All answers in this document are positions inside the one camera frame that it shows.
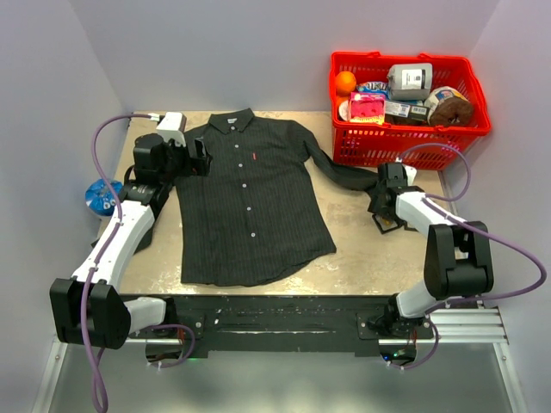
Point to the pink snack box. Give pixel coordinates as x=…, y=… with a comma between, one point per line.
x=366, y=108

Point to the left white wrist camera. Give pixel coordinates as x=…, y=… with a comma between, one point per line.
x=170, y=127

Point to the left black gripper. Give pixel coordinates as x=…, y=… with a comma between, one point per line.
x=199, y=165

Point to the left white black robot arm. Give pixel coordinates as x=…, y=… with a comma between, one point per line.
x=87, y=307

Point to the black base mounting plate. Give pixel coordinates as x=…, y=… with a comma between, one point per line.
x=300, y=324

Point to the black pinstriped button shirt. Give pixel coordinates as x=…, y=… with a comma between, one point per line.
x=254, y=218

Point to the red plastic shopping basket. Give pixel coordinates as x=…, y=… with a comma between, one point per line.
x=369, y=145

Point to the aluminium frame rail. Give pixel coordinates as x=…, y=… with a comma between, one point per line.
x=483, y=325

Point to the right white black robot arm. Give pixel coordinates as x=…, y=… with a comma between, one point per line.
x=458, y=261

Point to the white round labelled package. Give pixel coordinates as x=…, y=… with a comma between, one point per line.
x=441, y=95

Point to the blue wrapped round package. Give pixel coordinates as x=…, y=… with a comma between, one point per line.
x=99, y=199

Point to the grey labelled bag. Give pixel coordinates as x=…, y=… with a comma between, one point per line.
x=411, y=82

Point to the black framed brooch card left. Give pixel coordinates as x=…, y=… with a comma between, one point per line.
x=387, y=223

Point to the blue white barcode box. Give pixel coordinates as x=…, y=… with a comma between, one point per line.
x=406, y=111

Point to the orange fruit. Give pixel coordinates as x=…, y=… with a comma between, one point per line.
x=345, y=83

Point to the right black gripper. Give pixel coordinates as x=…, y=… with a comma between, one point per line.
x=376, y=205

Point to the brown doughnut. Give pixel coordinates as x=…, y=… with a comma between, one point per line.
x=453, y=111

